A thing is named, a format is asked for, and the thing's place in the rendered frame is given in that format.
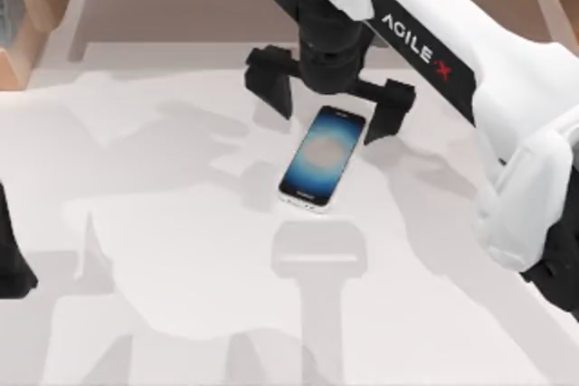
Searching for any white smartphone with blue screen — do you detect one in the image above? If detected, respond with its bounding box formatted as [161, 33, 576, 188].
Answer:
[276, 104, 369, 215]

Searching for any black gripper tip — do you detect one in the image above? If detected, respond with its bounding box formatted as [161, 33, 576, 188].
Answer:
[0, 181, 40, 301]

